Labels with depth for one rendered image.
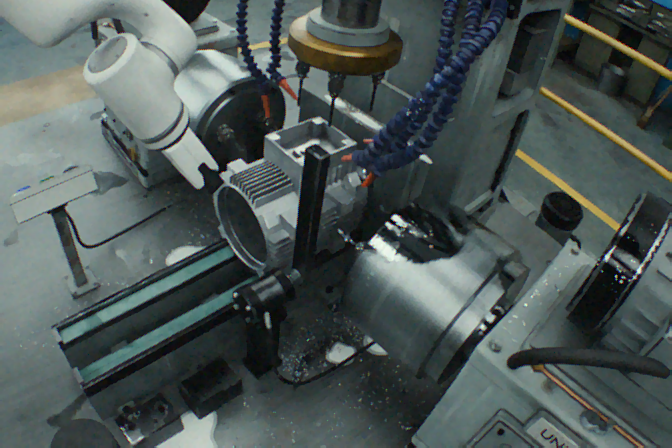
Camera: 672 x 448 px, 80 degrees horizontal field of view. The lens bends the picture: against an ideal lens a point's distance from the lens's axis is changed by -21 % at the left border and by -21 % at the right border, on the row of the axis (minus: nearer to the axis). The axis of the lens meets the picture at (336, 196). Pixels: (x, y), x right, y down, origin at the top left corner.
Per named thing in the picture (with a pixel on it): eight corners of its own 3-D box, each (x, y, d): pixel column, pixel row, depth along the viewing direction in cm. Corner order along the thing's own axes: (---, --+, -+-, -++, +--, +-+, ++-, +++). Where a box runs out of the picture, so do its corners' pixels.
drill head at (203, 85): (210, 103, 132) (213, 20, 116) (293, 169, 114) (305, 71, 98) (131, 131, 117) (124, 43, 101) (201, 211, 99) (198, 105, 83)
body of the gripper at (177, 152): (130, 126, 68) (165, 165, 78) (159, 159, 63) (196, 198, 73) (166, 91, 69) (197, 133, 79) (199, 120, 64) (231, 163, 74)
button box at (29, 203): (93, 190, 86) (84, 165, 85) (99, 189, 81) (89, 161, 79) (16, 224, 76) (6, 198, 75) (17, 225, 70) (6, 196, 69)
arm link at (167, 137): (122, 121, 66) (132, 133, 68) (147, 150, 62) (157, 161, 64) (163, 82, 68) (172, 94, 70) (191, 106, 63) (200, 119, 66)
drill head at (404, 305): (390, 245, 99) (420, 142, 83) (548, 370, 79) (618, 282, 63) (295, 306, 85) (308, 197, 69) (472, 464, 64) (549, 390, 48)
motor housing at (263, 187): (292, 197, 106) (301, 121, 94) (354, 251, 96) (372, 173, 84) (213, 234, 94) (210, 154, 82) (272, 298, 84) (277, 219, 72)
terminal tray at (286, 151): (313, 147, 94) (317, 115, 89) (352, 177, 88) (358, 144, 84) (261, 168, 87) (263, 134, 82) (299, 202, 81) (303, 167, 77)
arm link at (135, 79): (157, 82, 68) (121, 132, 65) (113, 22, 57) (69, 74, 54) (195, 92, 64) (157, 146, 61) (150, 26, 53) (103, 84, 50)
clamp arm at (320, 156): (301, 271, 81) (319, 140, 64) (314, 282, 79) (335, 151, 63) (285, 281, 78) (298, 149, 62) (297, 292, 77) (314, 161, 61)
